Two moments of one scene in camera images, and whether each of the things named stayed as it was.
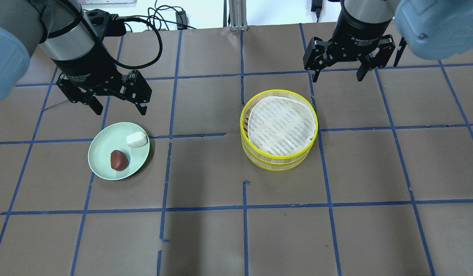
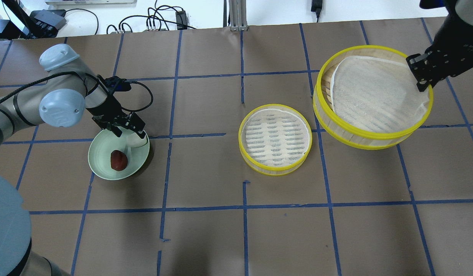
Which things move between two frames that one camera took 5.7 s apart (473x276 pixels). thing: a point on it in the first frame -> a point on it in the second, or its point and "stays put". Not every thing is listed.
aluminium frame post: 238,17 stays put
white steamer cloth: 281,126 -> 375,94
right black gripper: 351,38 -> 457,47
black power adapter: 181,18 stays put
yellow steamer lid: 244,116 -> 367,97
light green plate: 113,137 stays put
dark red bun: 119,160 stays put
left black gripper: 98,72 -> 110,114
